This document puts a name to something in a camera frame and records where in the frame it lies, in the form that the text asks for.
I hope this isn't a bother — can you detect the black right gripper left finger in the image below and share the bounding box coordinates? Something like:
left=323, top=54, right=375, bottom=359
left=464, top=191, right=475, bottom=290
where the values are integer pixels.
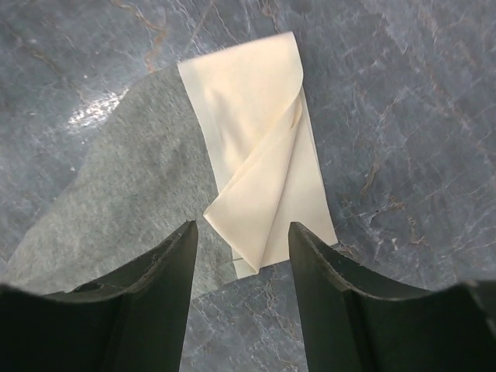
left=1, top=221, right=198, bottom=371

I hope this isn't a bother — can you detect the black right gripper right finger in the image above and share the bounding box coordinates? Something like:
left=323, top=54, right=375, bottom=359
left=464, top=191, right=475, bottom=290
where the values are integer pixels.
left=288, top=222, right=495, bottom=371

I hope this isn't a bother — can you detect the grey cream underwear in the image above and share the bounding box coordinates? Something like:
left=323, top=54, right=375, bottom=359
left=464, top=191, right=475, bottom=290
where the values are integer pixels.
left=3, top=33, right=336, bottom=297

